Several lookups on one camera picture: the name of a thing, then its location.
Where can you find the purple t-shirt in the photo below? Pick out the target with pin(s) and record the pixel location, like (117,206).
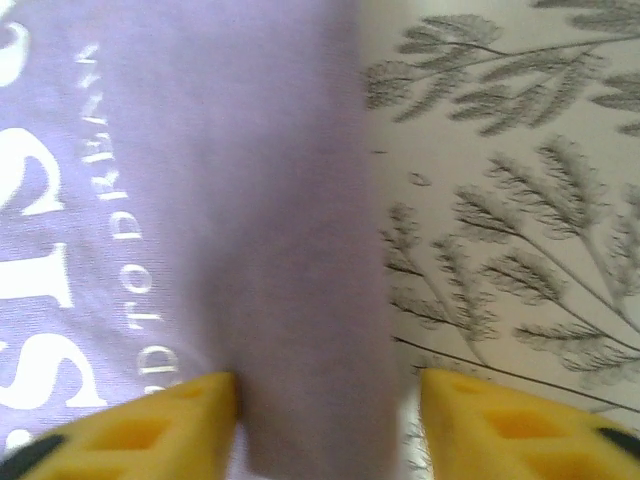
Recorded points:
(225,200)

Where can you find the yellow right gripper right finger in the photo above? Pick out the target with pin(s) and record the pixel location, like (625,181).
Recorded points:
(510,430)

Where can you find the floral print tablecloth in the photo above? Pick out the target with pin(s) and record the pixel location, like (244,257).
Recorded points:
(500,225)

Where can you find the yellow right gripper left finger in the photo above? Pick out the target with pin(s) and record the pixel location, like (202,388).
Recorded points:
(150,435)

